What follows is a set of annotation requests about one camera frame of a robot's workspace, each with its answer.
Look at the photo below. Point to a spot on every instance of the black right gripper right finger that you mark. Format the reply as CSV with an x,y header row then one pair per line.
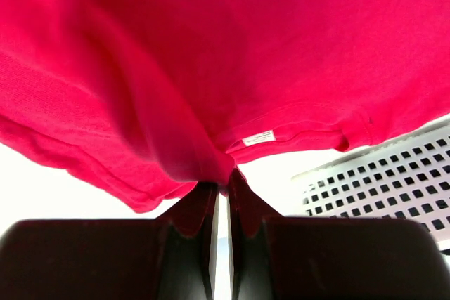
x,y
279,257

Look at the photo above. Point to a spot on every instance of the white perforated plastic basket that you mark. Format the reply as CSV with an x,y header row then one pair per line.
x,y
404,178

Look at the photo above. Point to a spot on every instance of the red t shirt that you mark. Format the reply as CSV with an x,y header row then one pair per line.
x,y
142,98

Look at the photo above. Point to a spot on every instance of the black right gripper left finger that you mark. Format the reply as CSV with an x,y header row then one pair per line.
x,y
169,257

